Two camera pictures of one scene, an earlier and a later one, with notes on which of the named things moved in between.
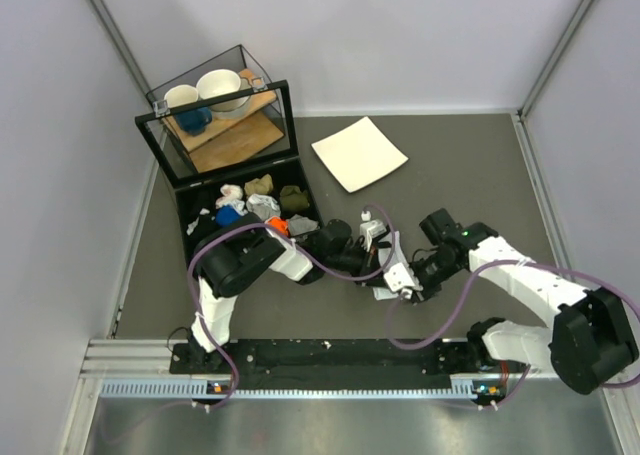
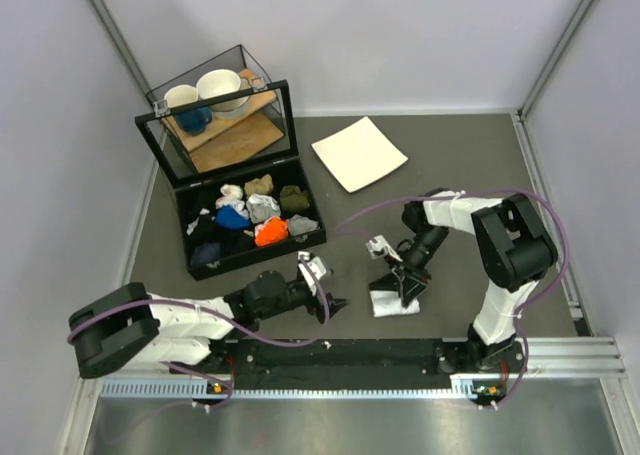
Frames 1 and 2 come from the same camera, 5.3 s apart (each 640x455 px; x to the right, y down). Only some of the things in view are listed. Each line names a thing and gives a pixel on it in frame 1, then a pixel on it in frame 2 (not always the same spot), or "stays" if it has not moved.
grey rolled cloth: (299, 225) stays
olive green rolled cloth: (293, 199) stays
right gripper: (427, 290) -> (410, 286)
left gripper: (368, 260) -> (314, 307)
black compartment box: (231, 160) stays
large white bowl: (221, 82) stays
